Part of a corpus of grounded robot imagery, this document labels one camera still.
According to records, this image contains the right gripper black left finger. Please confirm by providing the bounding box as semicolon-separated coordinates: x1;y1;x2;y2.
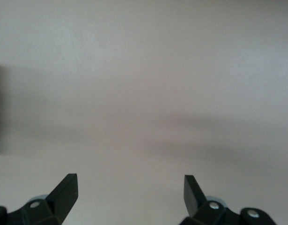
0;173;78;225

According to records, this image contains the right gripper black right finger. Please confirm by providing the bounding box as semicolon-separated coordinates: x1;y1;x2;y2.
178;175;277;225

